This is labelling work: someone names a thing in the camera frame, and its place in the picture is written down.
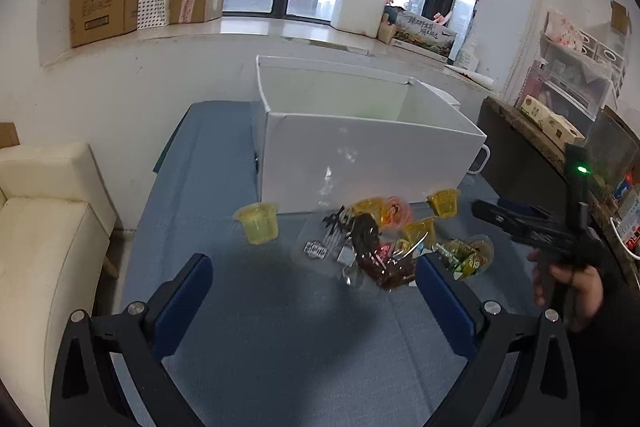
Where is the wooden side shelf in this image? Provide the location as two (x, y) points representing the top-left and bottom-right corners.
(476, 95), (640, 268)

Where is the cream leather sofa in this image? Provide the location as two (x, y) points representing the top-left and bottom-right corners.
(1, 143), (116, 426)

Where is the green wrapped candy pack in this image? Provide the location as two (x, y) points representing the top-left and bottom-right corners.
(434, 235), (495, 281)

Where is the dark wrapped snack pile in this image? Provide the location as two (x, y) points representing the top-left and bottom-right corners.
(292, 207), (431, 291)

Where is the white storage box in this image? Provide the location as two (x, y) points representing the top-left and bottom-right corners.
(252, 55), (487, 213)

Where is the yellow jelly cup middle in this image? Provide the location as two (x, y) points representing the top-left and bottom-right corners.
(400, 217), (437, 248)

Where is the white drawer organizer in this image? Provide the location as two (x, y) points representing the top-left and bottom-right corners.
(516, 9), (626, 126)

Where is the white foam box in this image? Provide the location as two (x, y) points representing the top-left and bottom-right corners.
(330, 0), (385, 39)

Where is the orange jelly cup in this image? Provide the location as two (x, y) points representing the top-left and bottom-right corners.
(348, 196), (413, 230)

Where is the beige patterned tea box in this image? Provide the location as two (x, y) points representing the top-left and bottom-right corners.
(520, 95), (585, 150)

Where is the yellow jelly cup right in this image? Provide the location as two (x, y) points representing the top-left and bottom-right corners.
(427, 188), (459, 219)

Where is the cardboard piece behind sofa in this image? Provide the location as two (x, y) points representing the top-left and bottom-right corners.
(0, 122), (20, 148)

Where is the printed long carton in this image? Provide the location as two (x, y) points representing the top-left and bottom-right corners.
(394, 11), (457, 60)

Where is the blue table cloth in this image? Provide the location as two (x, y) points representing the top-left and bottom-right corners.
(112, 100), (542, 427)

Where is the clear plastic container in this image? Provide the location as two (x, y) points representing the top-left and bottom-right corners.
(585, 105), (639, 202)

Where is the white spray bottle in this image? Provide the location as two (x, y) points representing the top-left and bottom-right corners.
(454, 37), (478, 72)

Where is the yellow jelly cup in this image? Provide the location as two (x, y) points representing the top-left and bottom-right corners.
(427, 188), (459, 219)
(233, 202), (279, 245)
(400, 217), (437, 248)

